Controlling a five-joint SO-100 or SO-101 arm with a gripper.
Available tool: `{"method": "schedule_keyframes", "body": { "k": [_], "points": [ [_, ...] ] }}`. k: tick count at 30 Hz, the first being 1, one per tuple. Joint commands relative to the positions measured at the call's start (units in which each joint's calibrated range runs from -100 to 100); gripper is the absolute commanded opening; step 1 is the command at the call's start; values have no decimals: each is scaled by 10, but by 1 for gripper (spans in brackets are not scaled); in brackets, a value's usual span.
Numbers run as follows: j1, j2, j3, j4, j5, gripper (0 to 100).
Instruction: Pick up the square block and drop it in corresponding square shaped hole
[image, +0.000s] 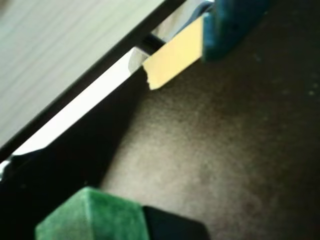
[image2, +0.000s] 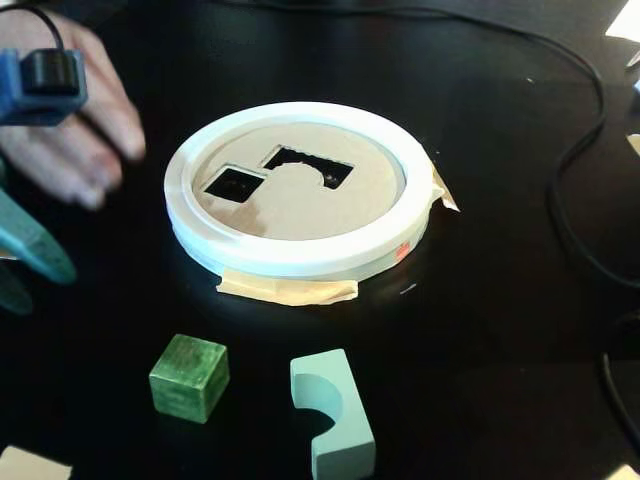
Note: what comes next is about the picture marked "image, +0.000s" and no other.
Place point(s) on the green square block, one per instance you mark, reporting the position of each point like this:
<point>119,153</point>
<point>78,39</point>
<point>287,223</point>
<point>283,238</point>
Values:
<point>92,217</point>

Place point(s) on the beige masking tape piece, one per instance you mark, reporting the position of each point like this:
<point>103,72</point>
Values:
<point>175,60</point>

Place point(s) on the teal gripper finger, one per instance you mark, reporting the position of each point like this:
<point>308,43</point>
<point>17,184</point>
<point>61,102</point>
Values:
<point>225,32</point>

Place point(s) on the white flat edge strip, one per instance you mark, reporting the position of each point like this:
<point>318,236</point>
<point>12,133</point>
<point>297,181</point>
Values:
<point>75,110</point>

